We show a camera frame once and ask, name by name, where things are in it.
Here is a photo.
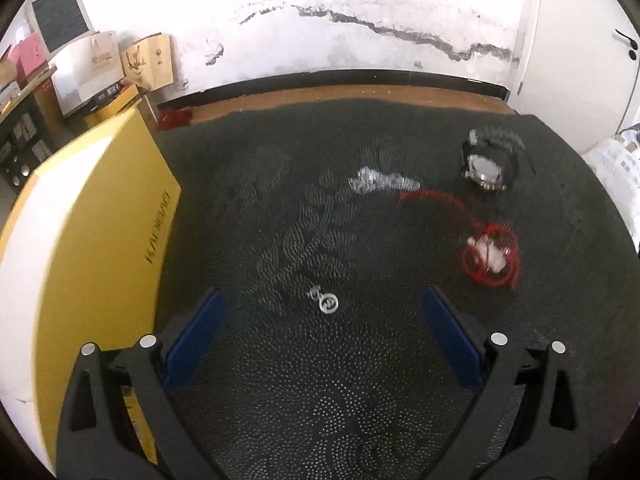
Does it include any black door handle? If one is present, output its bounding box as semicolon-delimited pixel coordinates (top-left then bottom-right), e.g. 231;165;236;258
615;29;640;61

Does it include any yellow jewelry box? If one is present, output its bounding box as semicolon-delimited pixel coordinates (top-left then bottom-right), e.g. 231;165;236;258
0;107;182;476

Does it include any black strap wristwatch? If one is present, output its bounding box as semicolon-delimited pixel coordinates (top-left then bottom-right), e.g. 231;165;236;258
460;129;526;195

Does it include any pink box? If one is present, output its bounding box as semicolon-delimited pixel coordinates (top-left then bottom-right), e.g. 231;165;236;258
7;32;48;86

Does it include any brown cardboard box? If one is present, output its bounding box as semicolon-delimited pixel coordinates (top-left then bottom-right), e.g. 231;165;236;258
32;72;63;131

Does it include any white door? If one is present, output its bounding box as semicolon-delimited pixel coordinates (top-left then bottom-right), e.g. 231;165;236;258
520;0;640;156

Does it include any black shelf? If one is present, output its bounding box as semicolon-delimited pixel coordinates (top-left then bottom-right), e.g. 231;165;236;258
0;65;66;191

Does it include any red cloth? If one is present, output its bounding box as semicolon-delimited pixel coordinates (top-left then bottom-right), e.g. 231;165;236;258
157;107;193;131

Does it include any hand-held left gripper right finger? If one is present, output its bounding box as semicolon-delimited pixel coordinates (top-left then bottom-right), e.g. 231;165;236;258
421;285;587;480

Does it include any small silver ring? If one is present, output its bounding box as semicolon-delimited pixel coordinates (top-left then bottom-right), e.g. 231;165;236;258
309;284;340;316

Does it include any white printed sack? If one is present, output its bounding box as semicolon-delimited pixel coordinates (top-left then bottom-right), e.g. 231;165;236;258
582;122;640;241

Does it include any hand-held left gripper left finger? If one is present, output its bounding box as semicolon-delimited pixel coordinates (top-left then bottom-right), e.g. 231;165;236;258
56;287;230;480

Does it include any white paper bag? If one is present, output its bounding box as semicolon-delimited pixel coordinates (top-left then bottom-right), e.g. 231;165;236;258
52;30;125;116

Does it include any yellow cardboard box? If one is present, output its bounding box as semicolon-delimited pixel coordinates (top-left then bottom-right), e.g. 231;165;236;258
82;85;143;127

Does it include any white framed monitor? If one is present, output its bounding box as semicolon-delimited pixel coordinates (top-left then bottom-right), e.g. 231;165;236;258
31;0;96;58

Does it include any silver chain bracelet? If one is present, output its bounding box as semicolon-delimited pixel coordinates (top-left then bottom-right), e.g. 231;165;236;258
347;166;422;195

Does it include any dark dotted floral cloth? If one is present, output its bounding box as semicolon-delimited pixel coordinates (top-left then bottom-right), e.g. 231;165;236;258
150;97;636;480

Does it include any red string pendant necklace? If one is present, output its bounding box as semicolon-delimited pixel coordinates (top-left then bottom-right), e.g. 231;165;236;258
399;189;522;291

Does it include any brown paper bag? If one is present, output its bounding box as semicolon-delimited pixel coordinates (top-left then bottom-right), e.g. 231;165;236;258
120;34;175;92

